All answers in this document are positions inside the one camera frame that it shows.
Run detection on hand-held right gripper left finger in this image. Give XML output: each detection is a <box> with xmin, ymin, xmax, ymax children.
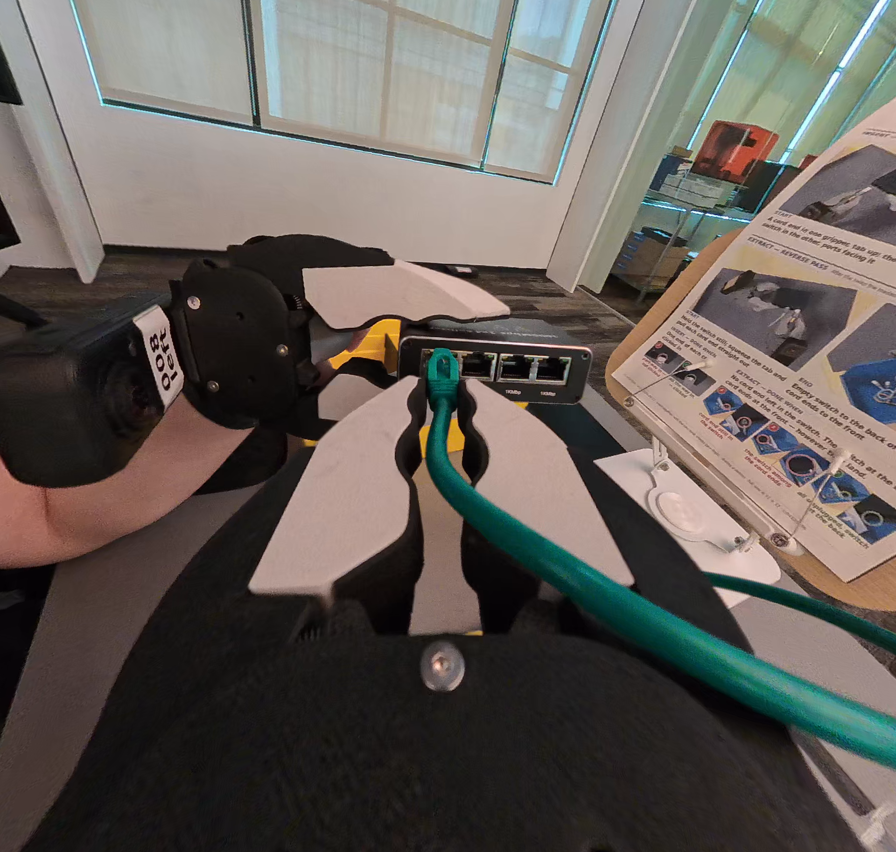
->
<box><xmin>248</xmin><ymin>376</ymin><xmax>426</xmax><ymax>634</ymax></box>

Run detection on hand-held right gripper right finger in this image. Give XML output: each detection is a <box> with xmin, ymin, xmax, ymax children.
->
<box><xmin>458</xmin><ymin>378</ymin><xmax>634</xmax><ymax>634</ymax></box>

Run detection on instruction sheet on stand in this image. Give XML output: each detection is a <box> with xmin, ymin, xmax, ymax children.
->
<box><xmin>594</xmin><ymin>99</ymin><xmax>896</xmax><ymax>611</ymax></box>

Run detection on orange translucent box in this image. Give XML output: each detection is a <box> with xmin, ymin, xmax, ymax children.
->
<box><xmin>693</xmin><ymin>120</ymin><xmax>779</xmax><ymax>181</ymax></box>

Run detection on yellow plastic bin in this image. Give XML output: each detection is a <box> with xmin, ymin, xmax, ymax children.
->
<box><xmin>301</xmin><ymin>316</ymin><xmax>533</xmax><ymax>455</ymax></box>

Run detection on person's left forearm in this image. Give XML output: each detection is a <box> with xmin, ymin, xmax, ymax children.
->
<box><xmin>0</xmin><ymin>395</ymin><xmax>281</xmax><ymax>569</ymax></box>

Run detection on black network switch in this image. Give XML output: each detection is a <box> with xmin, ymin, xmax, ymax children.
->
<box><xmin>398</xmin><ymin>318</ymin><xmax>593</xmax><ymax>405</ymax></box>

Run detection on frosted glass window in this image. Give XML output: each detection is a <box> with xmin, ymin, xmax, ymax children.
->
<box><xmin>59</xmin><ymin>0</ymin><xmax>631</xmax><ymax>184</ymax></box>

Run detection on green ethernet cable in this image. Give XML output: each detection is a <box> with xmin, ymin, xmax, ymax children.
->
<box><xmin>423</xmin><ymin>348</ymin><xmax>896</xmax><ymax>772</ymax></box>

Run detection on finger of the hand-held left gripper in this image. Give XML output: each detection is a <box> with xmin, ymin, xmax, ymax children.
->
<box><xmin>301</xmin><ymin>260</ymin><xmax>512</xmax><ymax>329</ymax></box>
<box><xmin>323</xmin><ymin>373</ymin><xmax>393</xmax><ymax>420</ymax></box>

